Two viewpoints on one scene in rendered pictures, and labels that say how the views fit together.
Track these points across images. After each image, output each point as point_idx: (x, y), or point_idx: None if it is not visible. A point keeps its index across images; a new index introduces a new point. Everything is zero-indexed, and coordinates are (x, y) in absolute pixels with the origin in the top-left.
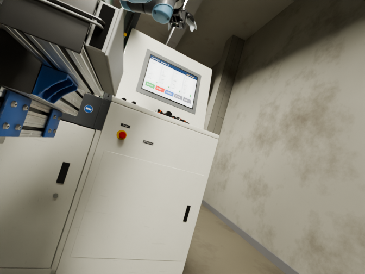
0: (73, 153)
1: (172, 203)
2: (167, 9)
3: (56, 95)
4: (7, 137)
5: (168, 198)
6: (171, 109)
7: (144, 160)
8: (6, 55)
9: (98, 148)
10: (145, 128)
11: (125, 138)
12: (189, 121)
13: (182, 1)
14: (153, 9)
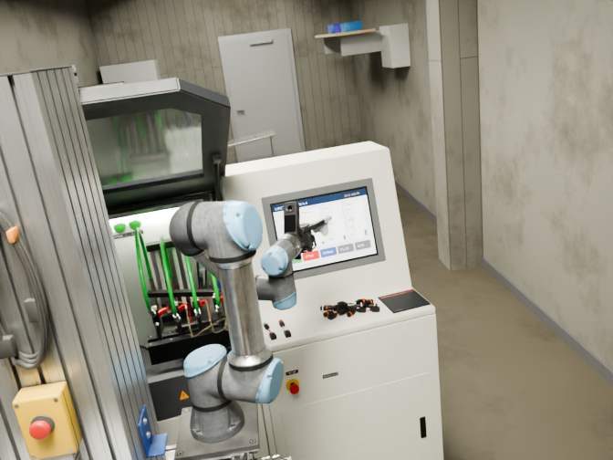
0: None
1: (396, 424)
2: (289, 302)
3: None
4: None
5: (387, 422)
6: (342, 277)
7: (335, 396)
8: None
9: (273, 412)
10: (318, 360)
11: (298, 386)
12: (380, 277)
13: (299, 250)
14: (274, 306)
